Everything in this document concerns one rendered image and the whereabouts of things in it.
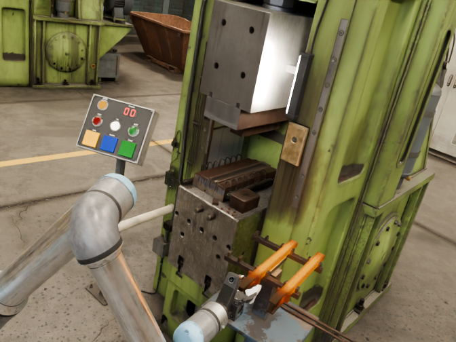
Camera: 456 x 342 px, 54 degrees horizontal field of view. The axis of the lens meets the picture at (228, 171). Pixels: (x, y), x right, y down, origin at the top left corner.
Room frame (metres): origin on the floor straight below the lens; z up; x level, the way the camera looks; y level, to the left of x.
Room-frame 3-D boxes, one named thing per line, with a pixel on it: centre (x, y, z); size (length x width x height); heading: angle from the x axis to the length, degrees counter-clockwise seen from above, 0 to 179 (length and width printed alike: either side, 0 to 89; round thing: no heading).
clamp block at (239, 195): (1.83, -0.10, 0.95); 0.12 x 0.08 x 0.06; 143
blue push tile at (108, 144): (2.03, 0.60, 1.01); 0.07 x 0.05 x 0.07; 78
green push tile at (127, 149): (2.01, 0.50, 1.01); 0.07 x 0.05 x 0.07; 78
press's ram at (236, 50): (2.03, -0.08, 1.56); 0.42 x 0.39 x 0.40; 143
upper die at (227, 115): (2.05, -0.05, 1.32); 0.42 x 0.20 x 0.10; 143
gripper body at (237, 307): (1.16, -0.08, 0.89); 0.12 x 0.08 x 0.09; 150
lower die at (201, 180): (2.05, -0.05, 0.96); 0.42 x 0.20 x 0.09; 143
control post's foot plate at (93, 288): (2.16, 0.57, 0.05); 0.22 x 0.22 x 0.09; 53
